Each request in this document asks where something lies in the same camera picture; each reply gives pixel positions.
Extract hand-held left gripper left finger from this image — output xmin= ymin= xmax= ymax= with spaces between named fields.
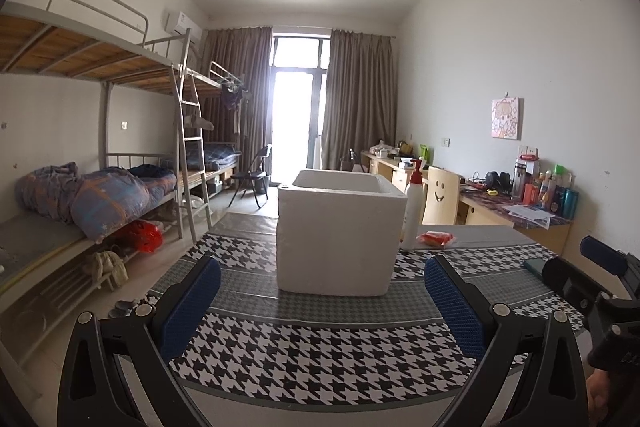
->
xmin=56 ymin=254 xmax=222 ymax=427

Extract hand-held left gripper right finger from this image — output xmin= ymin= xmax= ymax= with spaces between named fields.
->
xmin=423 ymin=254 xmax=590 ymax=427

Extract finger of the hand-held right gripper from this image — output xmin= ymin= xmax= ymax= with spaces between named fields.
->
xmin=580 ymin=235 xmax=640 ymax=280
xmin=541 ymin=257 xmax=618 ymax=325

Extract white foam box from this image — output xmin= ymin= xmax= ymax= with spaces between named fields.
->
xmin=276 ymin=169 xmax=408 ymax=298

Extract person's right hand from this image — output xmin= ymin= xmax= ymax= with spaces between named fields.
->
xmin=586 ymin=369 xmax=608 ymax=423

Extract red snack packet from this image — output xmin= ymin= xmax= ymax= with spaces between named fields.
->
xmin=416 ymin=231 xmax=457 ymax=250

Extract printed papers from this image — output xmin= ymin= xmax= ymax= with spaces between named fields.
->
xmin=506 ymin=205 xmax=556 ymax=228

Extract red plastic bag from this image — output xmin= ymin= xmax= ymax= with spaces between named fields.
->
xmin=116 ymin=221 xmax=165 ymax=254

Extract beige slippers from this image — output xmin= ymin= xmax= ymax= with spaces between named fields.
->
xmin=85 ymin=249 xmax=128 ymax=290

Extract wooden desk patterned top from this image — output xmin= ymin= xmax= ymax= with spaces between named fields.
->
xmin=457 ymin=187 xmax=571 ymax=255

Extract white pump bottle red cap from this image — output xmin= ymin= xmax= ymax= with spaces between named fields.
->
xmin=400 ymin=158 xmax=426 ymax=252

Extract wooden smiley face chair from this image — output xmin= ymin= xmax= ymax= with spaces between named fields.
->
xmin=422 ymin=166 xmax=462 ymax=225

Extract black headphones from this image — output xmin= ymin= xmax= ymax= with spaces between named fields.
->
xmin=484 ymin=171 xmax=513 ymax=192

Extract houndstooth tablecloth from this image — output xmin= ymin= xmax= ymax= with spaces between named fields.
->
xmin=145 ymin=212 xmax=588 ymax=395

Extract blue orange plaid blanket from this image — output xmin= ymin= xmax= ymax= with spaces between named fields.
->
xmin=14 ymin=162 xmax=178 ymax=242

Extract black folding chair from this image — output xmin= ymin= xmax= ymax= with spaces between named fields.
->
xmin=229 ymin=144 xmax=273 ymax=208

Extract small metal bunk bed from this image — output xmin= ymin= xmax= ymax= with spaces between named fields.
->
xmin=192 ymin=61 xmax=248 ymax=198

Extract wooden desk with drawers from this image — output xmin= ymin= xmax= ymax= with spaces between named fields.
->
xmin=361 ymin=150 xmax=431 ymax=195

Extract metal bunk ladder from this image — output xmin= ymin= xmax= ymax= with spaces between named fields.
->
xmin=172 ymin=67 xmax=213 ymax=243

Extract dark hanging clothes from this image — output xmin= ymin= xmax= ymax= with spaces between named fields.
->
xmin=220 ymin=84 xmax=246 ymax=110

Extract glass balcony door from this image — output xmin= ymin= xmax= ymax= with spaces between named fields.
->
xmin=270 ymin=34 xmax=331 ymax=178

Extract brown curtain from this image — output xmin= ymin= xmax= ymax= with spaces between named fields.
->
xmin=322 ymin=29 xmax=398 ymax=170
xmin=200 ymin=27 xmax=275 ymax=178

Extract large metal bunk bed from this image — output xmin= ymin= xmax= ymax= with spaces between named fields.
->
xmin=0 ymin=0 xmax=216 ymax=308

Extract white air conditioner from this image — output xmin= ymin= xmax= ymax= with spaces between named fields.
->
xmin=165 ymin=9 xmax=203 ymax=40

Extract cartoon wall picture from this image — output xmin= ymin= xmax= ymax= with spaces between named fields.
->
xmin=491 ymin=97 xmax=522 ymax=140

